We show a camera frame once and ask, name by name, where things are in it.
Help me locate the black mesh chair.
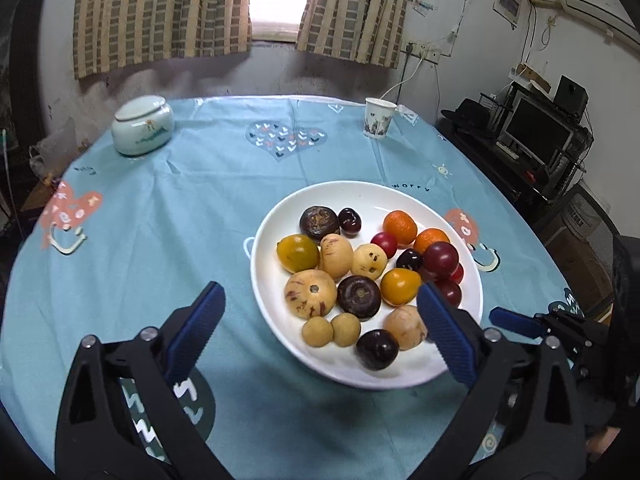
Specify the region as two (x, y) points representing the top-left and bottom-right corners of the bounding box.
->
(530, 182), (621, 311)

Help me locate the pale yellow round fruit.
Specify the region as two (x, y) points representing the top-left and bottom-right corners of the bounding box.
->
(351, 243), (388, 279)

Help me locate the black speaker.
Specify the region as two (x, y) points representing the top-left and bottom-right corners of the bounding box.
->
(555, 75), (589, 116)

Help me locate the white power cable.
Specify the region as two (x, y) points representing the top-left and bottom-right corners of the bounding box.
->
(382, 57), (426, 101)

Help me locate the orange-yellow smooth fruit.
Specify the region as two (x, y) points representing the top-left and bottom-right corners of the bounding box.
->
(380, 268), (422, 307)

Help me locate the small tan round fruit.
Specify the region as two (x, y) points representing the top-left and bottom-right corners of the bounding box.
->
(331, 312), (362, 347)
(301, 316), (334, 348)

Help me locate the light blue printed tablecloth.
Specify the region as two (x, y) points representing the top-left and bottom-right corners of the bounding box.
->
(0, 94), (581, 480)

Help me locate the tan cardboard piece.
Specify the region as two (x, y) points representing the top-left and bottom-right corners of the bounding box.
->
(509, 62), (552, 93)

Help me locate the pale striped oval fruit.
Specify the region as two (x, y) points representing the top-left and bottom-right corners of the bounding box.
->
(319, 233), (355, 281)

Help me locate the computer monitor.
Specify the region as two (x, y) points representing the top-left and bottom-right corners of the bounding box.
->
(502, 95), (581, 161)

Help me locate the black hat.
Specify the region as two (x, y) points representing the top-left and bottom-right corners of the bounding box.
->
(441, 98), (493, 133)

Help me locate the dark brown mangosteen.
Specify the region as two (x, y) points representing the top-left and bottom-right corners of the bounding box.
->
(299, 205), (340, 241)
(337, 275), (383, 321)

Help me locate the black desk rack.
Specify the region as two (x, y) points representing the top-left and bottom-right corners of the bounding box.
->
(440, 80), (596, 211)

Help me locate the small dark red plum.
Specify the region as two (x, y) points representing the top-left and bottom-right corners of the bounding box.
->
(433, 279), (463, 307)

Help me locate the mandarin orange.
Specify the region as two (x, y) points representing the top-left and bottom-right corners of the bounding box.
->
(383, 210), (418, 243)
(414, 228), (451, 253)

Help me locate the striped checkered curtain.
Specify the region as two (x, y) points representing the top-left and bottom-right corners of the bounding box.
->
(72, 0), (253, 80)
(296, 0), (413, 68)

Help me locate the white air conditioner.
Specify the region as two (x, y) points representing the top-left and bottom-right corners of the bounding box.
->
(555, 0), (633, 43)

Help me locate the white wall power socket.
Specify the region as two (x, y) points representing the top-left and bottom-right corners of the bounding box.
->
(400, 41), (443, 63)

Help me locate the dark purple plum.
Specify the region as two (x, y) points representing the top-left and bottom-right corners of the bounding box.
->
(355, 329), (400, 372)

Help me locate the printed paper cup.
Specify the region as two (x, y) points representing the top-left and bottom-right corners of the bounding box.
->
(363, 97), (397, 140)

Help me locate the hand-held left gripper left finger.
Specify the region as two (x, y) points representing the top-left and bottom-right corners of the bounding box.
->
(54, 281), (227, 480)

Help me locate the person's right hand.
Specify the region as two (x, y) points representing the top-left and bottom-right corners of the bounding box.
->
(585, 426), (623, 455)

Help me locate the white ceramic lidded jar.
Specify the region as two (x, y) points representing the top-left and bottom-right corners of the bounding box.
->
(110, 96), (175, 157)

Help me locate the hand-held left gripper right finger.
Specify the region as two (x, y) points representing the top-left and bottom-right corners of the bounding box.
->
(415, 281), (586, 480)

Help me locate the clear plastic bag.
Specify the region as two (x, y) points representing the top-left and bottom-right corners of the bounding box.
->
(27, 117), (91, 181)

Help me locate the yellow-green round fruit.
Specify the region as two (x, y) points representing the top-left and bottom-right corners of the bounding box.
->
(276, 234), (320, 274)

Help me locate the dark cherry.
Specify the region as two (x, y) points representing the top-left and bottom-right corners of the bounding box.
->
(396, 248), (424, 272)
(338, 207), (363, 235)

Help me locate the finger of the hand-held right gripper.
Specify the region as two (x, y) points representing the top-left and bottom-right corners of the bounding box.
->
(489, 306), (613, 356)

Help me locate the white plate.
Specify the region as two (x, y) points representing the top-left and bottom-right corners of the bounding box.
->
(250, 180), (484, 390)

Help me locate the large dark red plum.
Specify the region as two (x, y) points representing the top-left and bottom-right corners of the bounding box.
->
(422, 241), (460, 275)

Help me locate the pale orange peach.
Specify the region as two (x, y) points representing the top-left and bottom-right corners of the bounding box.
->
(384, 305), (429, 351)

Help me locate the white wall panel box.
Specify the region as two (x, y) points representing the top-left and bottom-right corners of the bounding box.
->
(492, 0), (523, 28)

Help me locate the striped pepino melon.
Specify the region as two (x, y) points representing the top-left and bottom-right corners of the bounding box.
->
(284, 269), (338, 319)

